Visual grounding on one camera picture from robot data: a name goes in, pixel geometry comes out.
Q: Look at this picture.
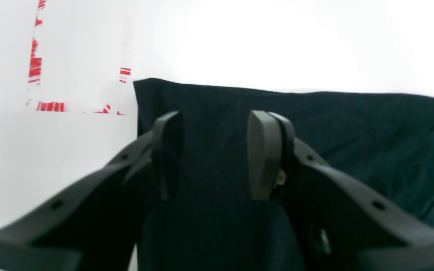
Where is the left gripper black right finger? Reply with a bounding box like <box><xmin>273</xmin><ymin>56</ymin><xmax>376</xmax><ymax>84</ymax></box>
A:
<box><xmin>247</xmin><ymin>110</ymin><xmax>295</xmax><ymax>201</ymax></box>

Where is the black printed t-shirt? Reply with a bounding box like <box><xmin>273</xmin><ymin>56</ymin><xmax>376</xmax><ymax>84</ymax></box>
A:
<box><xmin>134</xmin><ymin>78</ymin><xmax>434</xmax><ymax>271</ymax></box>

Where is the red tape rectangle marking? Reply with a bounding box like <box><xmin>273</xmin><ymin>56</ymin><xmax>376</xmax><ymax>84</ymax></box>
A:
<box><xmin>26</xmin><ymin>0</ymin><xmax>134</xmax><ymax>116</ymax></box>

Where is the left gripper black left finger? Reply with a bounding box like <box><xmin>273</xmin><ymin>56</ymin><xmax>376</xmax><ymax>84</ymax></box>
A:
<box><xmin>151</xmin><ymin>111</ymin><xmax>183</xmax><ymax>201</ymax></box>

